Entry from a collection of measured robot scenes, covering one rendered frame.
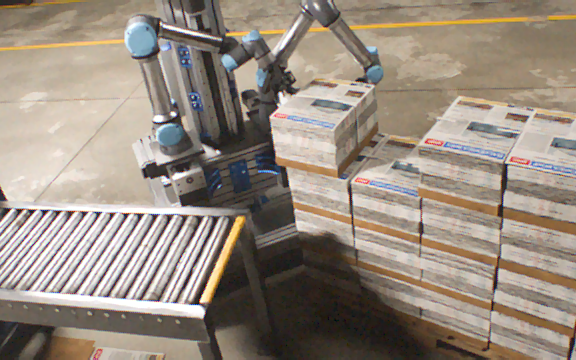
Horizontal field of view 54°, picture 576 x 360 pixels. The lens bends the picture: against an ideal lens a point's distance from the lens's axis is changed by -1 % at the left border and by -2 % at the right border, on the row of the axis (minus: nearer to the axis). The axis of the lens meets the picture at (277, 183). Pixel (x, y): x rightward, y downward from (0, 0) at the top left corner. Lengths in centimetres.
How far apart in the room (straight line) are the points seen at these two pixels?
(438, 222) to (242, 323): 117
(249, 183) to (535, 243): 137
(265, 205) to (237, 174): 46
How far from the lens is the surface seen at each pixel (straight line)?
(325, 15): 255
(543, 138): 203
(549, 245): 208
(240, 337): 283
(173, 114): 243
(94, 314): 206
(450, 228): 216
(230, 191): 282
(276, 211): 314
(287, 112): 225
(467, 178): 200
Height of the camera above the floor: 213
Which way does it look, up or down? 35 degrees down
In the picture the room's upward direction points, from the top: 10 degrees counter-clockwise
